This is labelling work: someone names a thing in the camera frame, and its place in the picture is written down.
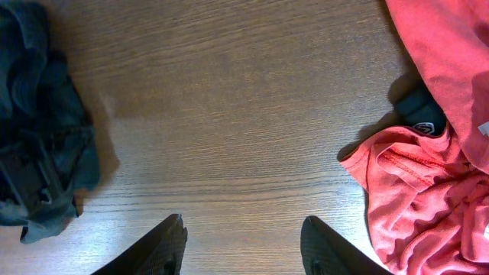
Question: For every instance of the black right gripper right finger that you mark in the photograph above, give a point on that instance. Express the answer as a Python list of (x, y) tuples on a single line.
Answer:
[(325, 252)]

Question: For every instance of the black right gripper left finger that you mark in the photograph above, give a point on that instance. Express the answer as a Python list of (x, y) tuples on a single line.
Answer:
[(159, 252)]

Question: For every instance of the dark green t-shirt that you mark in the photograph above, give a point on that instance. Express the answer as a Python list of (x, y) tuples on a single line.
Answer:
[(48, 148)]

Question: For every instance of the red printed t-shirt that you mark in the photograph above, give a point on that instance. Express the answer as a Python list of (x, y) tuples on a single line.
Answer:
[(428, 194)]

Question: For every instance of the black garment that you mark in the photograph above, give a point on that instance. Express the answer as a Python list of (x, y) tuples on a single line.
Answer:
[(420, 111)]

